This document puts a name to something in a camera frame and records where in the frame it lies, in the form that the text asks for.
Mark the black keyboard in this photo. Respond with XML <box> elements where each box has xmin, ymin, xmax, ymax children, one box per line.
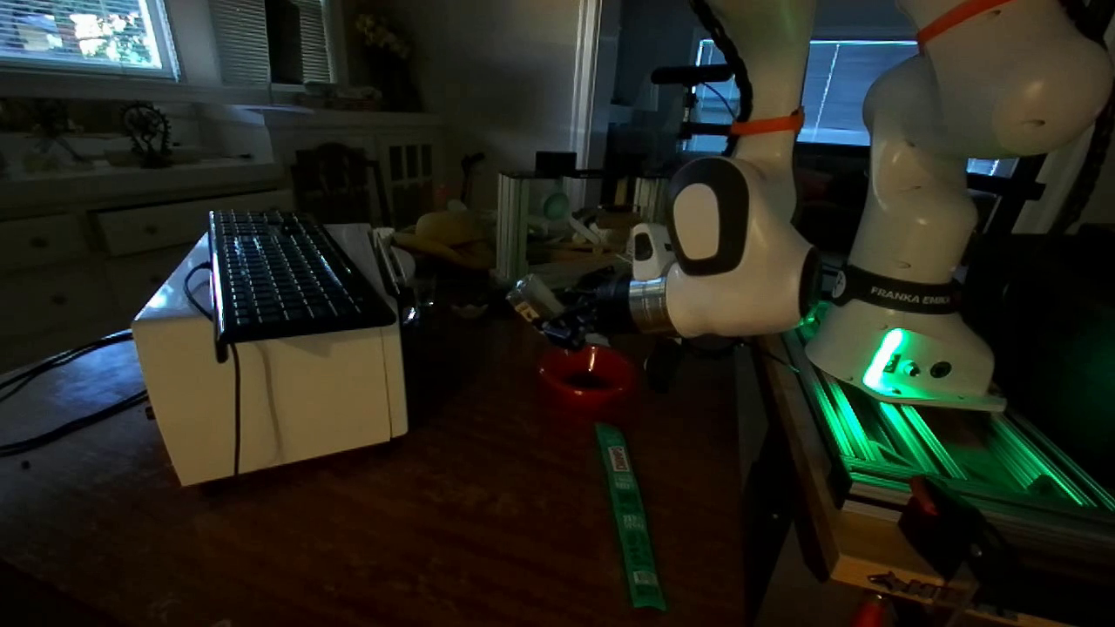
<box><xmin>205</xmin><ymin>207</ymin><xmax>395</xmax><ymax>363</ymax></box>

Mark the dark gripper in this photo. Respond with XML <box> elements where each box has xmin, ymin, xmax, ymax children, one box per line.
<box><xmin>542</xmin><ymin>278</ymin><xmax>633</xmax><ymax>349</ymax></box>

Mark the green flat package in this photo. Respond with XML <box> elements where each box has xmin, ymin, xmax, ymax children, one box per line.
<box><xmin>593</xmin><ymin>423</ymin><xmax>669</xmax><ymax>611</ymax></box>

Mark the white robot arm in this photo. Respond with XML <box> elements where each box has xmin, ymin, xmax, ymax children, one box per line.
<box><xmin>542</xmin><ymin>0</ymin><xmax>1112</xmax><ymax>411</ymax></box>

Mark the robot mounting base frame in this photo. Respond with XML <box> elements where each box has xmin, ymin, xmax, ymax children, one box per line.
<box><xmin>755</xmin><ymin>320</ymin><xmax>1115</xmax><ymax>627</ymax></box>

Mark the white microwave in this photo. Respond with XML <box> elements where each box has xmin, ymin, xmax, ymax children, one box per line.
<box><xmin>133</xmin><ymin>235</ymin><xmax>409</xmax><ymax>483</ymax></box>

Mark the salt shaker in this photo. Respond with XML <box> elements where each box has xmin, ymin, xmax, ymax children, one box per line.
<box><xmin>507</xmin><ymin>276</ymin><xmax>563</xmax><ymax>324</ymax></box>

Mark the red bowl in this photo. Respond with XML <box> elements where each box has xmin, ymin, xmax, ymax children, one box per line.
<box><xmin>536</xmin><ymin>343</ymin><xmax>639</xmax><ymax>419</ymax></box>

